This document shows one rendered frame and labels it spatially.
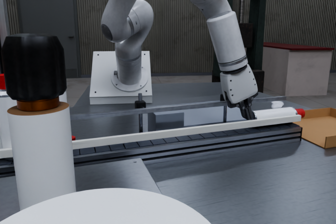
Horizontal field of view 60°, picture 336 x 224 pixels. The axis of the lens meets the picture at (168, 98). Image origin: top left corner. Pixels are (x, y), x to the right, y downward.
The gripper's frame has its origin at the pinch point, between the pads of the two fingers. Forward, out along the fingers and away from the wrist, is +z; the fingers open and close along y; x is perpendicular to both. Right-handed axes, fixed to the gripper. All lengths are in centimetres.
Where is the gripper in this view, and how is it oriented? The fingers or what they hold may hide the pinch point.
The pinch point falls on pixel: (246, 112)
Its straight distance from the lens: 95.7
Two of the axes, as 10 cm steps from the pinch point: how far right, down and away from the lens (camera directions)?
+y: -8.9, 4.0, -2.2
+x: 3.3, 2.2, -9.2
